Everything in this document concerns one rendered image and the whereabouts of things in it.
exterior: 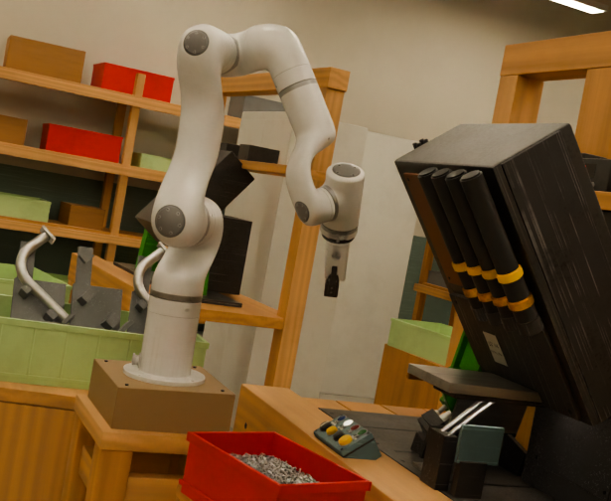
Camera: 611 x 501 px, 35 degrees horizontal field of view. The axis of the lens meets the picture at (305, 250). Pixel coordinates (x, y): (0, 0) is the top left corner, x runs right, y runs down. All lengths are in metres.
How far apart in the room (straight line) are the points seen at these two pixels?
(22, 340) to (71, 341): 0.13
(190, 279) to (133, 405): 0.30
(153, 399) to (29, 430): 0.60
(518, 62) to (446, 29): 7.67
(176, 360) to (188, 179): 0.41
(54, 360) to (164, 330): 0.57
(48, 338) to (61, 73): 5.72
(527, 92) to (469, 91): 7.81
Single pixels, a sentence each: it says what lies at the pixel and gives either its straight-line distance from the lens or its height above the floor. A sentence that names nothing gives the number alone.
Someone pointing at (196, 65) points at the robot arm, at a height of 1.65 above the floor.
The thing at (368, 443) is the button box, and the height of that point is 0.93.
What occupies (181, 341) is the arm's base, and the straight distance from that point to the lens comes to 2.23.
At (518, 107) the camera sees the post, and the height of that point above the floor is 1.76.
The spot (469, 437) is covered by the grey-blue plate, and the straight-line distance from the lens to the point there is 1.92.
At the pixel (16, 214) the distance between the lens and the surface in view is 8.24.
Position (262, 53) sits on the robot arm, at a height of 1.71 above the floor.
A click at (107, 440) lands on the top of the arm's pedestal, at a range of 2.14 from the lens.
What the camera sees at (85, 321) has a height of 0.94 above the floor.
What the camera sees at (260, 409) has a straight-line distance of 2.46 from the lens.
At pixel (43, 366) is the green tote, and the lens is 2.72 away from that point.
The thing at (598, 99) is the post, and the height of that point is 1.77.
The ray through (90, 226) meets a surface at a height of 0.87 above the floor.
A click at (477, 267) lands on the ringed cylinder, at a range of 1.73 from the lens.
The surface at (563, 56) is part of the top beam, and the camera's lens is 2.64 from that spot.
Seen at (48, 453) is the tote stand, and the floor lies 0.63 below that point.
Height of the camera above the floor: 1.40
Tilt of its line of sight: 3 degrees down
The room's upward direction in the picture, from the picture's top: 10 degrees clockwise
